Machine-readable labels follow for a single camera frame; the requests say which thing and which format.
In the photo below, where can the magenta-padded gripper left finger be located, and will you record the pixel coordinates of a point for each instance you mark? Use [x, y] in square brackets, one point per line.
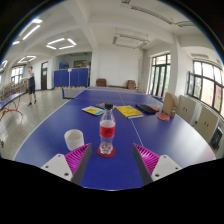
[75, 160]

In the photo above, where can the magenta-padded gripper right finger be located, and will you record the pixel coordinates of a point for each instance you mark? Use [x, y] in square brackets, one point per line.
[150, 160]

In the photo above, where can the clear red-labelled drink bottle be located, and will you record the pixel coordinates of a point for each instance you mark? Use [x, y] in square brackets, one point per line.
[107, 131]

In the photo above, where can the white cup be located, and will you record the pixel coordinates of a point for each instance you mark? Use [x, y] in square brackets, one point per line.
[74, 139]

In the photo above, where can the red table tennis paddle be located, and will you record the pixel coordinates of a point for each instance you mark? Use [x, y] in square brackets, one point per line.
[156, 108]
[163, 117]

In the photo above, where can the thin yellow and blue book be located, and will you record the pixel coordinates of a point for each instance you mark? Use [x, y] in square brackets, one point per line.
[92, 110]

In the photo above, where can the brown cardboard box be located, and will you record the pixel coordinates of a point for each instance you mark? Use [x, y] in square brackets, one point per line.
[170, 104]

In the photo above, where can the thin grey-pink booklet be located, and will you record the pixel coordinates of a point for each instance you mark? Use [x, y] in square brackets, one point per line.
[100, 105]

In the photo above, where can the beige two-door cabinet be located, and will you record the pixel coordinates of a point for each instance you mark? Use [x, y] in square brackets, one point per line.
[206, 124]
[186, 109]

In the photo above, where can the table tennis net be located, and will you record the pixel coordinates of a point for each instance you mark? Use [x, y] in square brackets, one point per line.
[73, 93]

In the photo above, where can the black bin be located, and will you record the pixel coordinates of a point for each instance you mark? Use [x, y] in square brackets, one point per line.
[216, 138]

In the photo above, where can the brown armchair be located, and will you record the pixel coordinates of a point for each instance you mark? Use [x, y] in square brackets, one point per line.
[101, 82]
[131, 84]

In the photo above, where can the folded blue table tennis table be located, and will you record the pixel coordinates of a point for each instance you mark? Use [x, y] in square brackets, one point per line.
[70, 77]

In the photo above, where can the tall glass door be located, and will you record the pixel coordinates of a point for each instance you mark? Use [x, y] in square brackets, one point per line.
[159, 76]

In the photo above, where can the person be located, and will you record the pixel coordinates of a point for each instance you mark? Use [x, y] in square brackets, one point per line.
[31, 85]

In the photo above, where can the dark wooden door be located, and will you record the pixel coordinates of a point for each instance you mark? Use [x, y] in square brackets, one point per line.
[44, 76]

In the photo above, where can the large multi-pane window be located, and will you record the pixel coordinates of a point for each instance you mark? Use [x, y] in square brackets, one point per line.
[206, 86]

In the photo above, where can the wooden shelf unit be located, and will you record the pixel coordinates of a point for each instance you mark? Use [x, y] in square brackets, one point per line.
[13, 88]

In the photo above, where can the small bright window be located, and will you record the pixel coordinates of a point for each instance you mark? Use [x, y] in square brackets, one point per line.
[16, 74]

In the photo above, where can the group of ceiling lights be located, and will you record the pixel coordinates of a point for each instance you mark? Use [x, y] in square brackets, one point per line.
[71, 41]

